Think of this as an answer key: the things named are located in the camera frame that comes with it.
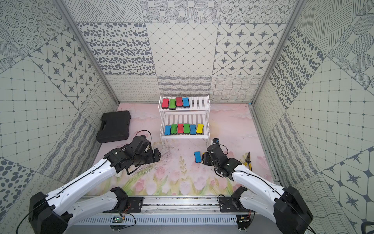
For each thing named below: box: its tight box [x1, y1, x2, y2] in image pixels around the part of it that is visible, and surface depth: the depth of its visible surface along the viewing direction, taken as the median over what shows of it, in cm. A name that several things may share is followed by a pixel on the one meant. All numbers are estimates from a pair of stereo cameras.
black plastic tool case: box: [96, 110, 132, 144], surface depth 103 cm
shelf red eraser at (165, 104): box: [161, 98, 170, 110], surface depth 82 cm
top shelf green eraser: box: [168, 98, 177, 111], surface depth 81 cm
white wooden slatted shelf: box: [158, 95, 211, 149], surface depth 88 cm
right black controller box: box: [236, 214, 251, 231], surface depth 73 cm
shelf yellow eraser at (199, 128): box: [196, 123, 205, 134], surface depth 90 cm
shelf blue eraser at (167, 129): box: [164, 124, 172, 136], surface depth 88 cm
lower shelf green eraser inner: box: [183, 123, 191, 134], surface depth 90 cm
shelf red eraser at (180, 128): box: [177, 123, 184, 135], surface depth 90 cm
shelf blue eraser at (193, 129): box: [189, 124, 197, 136], surface depth 90 cm
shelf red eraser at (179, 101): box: [175, 97, 184, 107], surface depth 83 cm
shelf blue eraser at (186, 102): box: [182, 97, 190, 107], surface depth 83 cm
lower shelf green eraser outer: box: [170, 123, 178, 135], surface depth 90 cm
